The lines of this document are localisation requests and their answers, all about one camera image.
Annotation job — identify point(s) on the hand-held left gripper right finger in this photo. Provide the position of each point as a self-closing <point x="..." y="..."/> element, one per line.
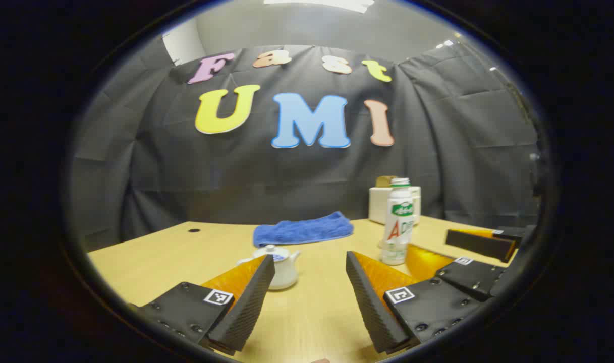
<point x="370" y="307"/>

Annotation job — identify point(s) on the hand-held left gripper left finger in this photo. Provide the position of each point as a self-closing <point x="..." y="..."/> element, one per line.
<point x="246" y="312"/>

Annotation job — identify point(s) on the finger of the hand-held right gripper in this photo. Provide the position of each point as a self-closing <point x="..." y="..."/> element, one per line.
<point x="481" y="244"/>
<point x="470" y="277"/>

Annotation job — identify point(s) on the white teacup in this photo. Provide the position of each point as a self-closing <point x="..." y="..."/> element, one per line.
<point x="286" y="276"/>

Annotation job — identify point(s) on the white water bottle green label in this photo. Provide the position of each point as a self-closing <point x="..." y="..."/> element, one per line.
<point x="397" y="227"/>

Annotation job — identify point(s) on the blue towel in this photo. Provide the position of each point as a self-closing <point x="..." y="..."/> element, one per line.
<point x="306" y="229"/>

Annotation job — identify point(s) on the white toaster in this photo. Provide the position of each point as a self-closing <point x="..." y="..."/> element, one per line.
<point x="378" y="204"/>

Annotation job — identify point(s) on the brown bread slice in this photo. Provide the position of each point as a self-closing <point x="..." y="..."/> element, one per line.
<point x="385" y="181"/>

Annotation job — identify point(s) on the black backdrop cloth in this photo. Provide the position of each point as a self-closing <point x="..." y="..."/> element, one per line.
<point x="296" y="176"/>

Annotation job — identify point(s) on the small ceiling light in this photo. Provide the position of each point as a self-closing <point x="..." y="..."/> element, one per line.
<point x="445" y="44"/>

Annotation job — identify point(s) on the large ceiling light panel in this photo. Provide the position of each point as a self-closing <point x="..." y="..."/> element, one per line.
<point x="322" y="4"/>

